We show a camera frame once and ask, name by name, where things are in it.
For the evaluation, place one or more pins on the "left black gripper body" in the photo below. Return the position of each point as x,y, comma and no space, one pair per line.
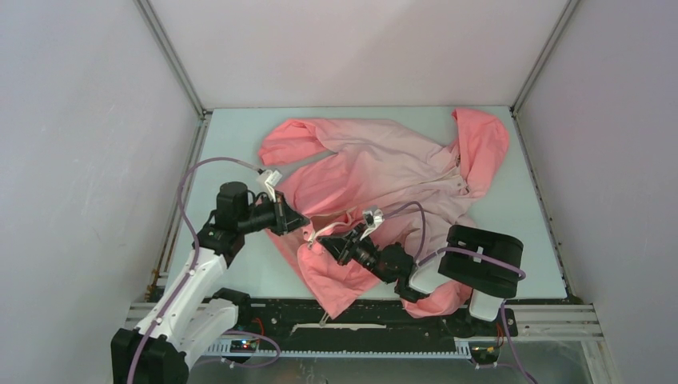
268,215

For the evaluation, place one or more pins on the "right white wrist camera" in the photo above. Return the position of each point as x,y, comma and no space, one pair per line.
373,217

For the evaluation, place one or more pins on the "right circuit board with wires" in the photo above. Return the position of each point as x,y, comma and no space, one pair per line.
484,355

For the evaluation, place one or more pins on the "aluminium frame rail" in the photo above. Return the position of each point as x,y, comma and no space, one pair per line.
527,321

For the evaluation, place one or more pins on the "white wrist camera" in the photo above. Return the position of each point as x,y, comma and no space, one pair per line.
373,217
268,179

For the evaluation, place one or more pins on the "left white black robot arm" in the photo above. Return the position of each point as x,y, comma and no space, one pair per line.
165,345

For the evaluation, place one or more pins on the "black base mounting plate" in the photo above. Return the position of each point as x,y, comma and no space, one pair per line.
368,328

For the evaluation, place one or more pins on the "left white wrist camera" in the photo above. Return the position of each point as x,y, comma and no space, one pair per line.
268,179

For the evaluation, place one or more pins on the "pink zip-up hooded jacket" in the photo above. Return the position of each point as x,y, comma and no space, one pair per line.
349,165

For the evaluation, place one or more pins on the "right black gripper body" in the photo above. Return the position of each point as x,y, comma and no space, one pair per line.
359,247

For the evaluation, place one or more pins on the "left circuit board with LEDs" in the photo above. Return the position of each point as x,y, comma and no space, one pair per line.
243,346

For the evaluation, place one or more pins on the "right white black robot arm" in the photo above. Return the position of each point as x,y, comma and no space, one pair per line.
485,261

